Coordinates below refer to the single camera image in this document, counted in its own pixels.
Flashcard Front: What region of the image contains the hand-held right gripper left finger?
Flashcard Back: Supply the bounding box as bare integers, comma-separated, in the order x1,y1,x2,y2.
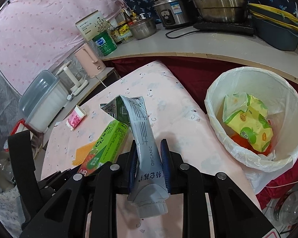
20,139,141,238

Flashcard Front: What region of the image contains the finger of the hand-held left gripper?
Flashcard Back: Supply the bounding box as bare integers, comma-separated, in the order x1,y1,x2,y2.
41,169,75,191

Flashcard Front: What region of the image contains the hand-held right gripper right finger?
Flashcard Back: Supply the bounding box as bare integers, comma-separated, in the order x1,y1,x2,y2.
160,139,275,238

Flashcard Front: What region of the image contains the green-white milk carton pouch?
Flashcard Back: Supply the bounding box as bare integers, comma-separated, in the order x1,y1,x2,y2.
99,95,169,220

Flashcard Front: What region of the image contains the green cardboard box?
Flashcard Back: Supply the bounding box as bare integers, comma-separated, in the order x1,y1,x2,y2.
77,119,130,177

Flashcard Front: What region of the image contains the red-orange knotted plastic bag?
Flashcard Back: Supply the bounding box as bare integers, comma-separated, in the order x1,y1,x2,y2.
230,132,272,155

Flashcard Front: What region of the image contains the yellow green snack packet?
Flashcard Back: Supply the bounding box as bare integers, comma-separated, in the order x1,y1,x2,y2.
222,92,274,153

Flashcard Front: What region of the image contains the white waste bin with liner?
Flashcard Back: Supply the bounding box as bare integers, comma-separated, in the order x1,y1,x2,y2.
204,67,298,195

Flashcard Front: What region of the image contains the orange foam fruit net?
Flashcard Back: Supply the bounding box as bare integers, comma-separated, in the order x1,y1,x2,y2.
71,142,93,166

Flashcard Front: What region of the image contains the red plastic basin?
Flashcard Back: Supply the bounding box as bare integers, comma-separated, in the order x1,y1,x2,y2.
9,119,28,142

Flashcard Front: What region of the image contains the pink white small packet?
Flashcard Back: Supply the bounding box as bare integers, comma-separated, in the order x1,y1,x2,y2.
67,105,86,131

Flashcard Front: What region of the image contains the white dish rack with lid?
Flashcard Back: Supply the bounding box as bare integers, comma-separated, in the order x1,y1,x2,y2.
18,70,67,133

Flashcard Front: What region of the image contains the grey patterned cloth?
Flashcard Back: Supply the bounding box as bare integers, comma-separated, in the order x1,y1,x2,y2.
0,62,28,149

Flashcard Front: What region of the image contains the dark red cloth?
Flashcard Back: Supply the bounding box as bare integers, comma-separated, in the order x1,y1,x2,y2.
103,57,298,204

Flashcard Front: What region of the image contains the white glass electric kettle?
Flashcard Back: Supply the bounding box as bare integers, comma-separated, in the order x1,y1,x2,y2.
56,61,88,96

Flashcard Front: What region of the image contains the pink electric kettle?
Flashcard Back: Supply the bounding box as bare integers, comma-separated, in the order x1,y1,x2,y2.
74,43,107,78

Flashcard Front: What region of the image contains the green round tin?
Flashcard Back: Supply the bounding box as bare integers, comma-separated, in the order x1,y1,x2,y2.
92,31,118,57

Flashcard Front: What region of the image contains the clear glass food container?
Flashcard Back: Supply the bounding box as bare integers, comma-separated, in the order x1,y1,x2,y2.
119,33,134,44

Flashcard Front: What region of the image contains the clear plastic bottle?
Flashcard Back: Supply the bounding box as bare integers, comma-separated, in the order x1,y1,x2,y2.
271,191,298,226

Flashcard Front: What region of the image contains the small steel pot with lid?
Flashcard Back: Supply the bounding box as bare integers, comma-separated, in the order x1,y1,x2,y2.
129,15,157,40

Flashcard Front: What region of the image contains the pink dotted cloth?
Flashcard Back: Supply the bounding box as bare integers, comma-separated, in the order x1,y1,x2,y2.
0,0,125,95

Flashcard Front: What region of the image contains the beige cardboard box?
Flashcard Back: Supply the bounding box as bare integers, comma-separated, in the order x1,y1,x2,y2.
76,10,109,41

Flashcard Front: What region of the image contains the black induction cooker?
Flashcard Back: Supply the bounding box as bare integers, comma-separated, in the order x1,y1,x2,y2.
194,17,256,36

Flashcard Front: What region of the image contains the steel rice cooker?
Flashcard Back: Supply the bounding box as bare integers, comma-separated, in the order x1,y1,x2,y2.
151,0,200,28

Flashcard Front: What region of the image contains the large steel steamer pot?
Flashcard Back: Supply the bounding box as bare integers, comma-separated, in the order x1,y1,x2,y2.
176,0,251,23

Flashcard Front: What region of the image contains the grey basin with yellow rim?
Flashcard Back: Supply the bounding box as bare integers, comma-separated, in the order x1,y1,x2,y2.
251,12,298,51
248,3,298,21

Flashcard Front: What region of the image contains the black power cable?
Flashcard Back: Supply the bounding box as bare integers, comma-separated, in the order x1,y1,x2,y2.
165,23,199,39

